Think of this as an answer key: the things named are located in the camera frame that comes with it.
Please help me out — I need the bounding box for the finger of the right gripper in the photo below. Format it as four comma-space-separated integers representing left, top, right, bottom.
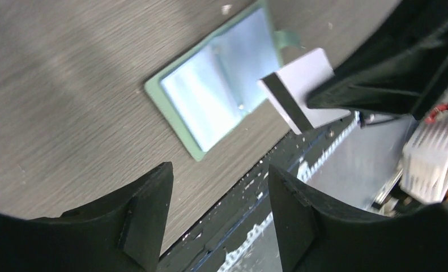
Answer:
306, 1, 448, 120

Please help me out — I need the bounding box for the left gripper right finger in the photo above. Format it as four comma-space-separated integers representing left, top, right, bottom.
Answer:
268, 165, 448, 271

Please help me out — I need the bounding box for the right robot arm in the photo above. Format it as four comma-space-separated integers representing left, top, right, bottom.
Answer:
306, 1, 448, 204

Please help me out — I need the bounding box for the green card holder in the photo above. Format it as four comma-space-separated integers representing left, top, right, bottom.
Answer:
144, 1, 302, 161

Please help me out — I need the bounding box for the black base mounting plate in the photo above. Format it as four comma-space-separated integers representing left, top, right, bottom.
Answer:
157, 115, 355, 271

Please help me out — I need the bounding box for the white card with magnetic stripe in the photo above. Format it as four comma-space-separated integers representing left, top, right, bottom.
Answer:
257, 48, 351, 135

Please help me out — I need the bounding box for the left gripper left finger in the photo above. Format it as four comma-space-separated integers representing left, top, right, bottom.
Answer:
0, 162, 173, 271

